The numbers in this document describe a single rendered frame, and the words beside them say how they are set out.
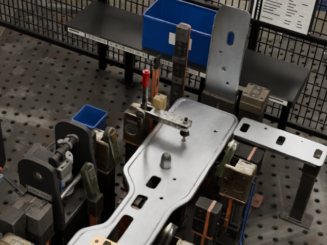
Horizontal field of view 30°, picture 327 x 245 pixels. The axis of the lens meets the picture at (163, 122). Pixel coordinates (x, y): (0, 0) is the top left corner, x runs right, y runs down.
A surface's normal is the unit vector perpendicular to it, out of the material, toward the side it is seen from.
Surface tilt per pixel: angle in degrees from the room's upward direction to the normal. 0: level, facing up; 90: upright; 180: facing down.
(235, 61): 90
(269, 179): 0
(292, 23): 90
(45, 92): 0
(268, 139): 0
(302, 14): 90
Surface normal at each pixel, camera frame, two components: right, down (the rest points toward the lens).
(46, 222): 0.90, 0.33
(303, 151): 0.07, -0.76
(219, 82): -0.44, 0.56
